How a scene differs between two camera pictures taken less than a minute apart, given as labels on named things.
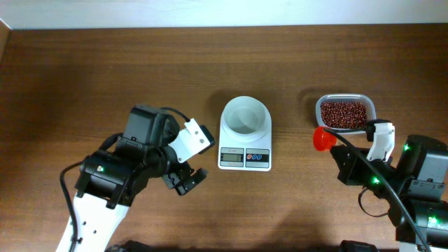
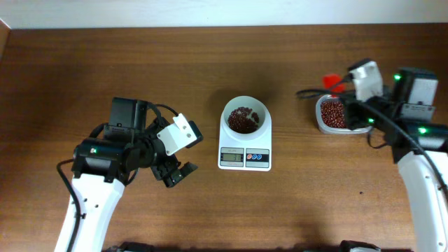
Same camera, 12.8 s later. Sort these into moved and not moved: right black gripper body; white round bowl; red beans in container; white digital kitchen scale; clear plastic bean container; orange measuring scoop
Moved: orange measuring scoop; right black gripper body
Not moved: red beans in container; white digital kitchen scale; clear plastic bean container; white round bowl
